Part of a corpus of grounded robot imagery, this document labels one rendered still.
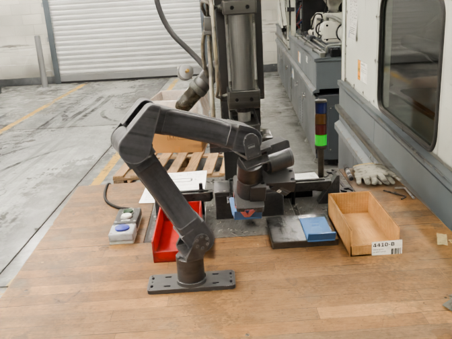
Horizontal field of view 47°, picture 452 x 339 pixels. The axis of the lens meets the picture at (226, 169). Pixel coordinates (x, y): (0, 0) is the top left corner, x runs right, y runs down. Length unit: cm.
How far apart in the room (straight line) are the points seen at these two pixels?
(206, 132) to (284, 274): 39
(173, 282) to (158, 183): 26
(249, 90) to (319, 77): 313
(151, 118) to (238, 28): 49
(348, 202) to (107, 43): 969
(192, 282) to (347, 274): 36
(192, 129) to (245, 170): 16
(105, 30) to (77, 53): 76
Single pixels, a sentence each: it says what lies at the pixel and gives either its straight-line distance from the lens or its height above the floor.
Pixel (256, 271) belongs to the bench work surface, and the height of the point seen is 90.
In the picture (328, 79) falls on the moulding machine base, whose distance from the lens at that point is 456.
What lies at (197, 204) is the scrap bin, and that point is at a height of 95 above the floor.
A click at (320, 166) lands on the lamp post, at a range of 171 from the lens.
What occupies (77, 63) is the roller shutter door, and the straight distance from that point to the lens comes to 1118.
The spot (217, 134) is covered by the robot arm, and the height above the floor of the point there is 125.
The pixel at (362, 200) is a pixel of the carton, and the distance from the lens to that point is 154.
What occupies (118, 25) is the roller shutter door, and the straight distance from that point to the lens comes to 1088.
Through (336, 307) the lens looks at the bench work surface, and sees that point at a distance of 113.
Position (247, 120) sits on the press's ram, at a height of 119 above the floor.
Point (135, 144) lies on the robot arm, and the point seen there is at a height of 126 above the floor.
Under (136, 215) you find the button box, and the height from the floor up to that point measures 93.
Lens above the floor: 152
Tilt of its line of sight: 19 degrees down
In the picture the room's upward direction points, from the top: 4 degrees counter-clockwise
